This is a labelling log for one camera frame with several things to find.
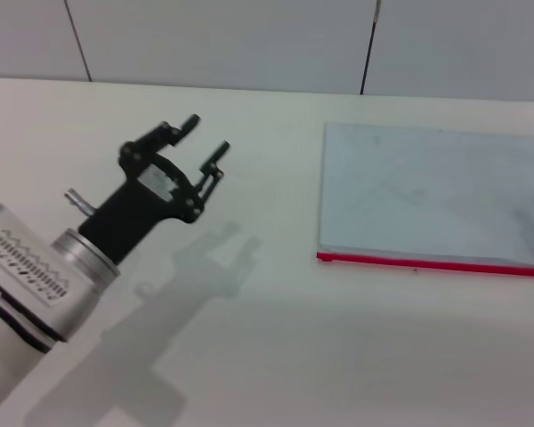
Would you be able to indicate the clear document bag red zip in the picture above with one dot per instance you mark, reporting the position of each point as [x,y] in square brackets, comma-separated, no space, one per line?
[427,191]

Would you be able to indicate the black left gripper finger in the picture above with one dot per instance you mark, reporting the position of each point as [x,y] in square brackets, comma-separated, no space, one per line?
[158,133]
[211,171]

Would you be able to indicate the red zip slider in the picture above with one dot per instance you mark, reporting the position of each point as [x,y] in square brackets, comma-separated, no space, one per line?
[326,258]

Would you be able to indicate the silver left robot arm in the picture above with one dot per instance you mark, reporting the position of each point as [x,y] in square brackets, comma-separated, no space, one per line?
[26,267]

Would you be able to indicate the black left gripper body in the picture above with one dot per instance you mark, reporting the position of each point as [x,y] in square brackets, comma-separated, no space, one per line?
[133,209]

